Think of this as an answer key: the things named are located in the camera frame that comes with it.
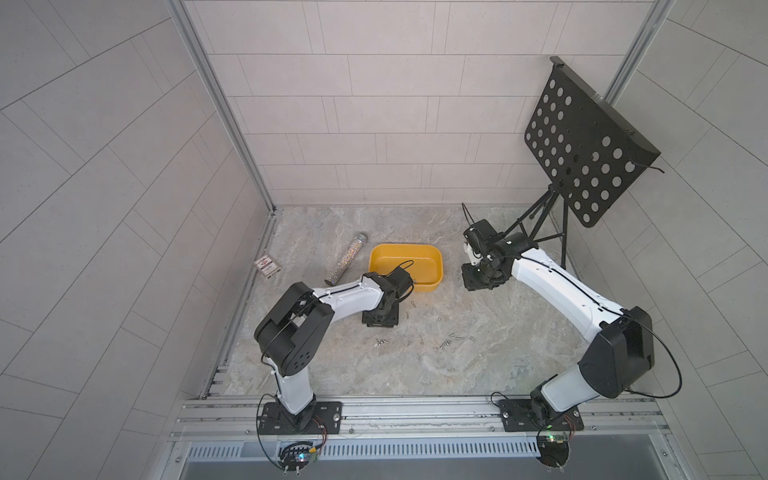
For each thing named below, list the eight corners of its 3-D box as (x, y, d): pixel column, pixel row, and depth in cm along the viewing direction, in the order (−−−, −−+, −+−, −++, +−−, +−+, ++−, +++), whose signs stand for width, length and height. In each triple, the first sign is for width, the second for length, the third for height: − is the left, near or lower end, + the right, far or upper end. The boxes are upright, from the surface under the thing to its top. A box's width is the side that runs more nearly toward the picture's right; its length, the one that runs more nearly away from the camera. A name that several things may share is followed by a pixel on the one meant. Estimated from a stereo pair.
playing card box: (255, 266, 101) (252, 262, 99) (267, 257, 103) (265, 253, 102) (268, 279, 98) (266, 276, 96) (281, 270, 100) (279, 266, 98)
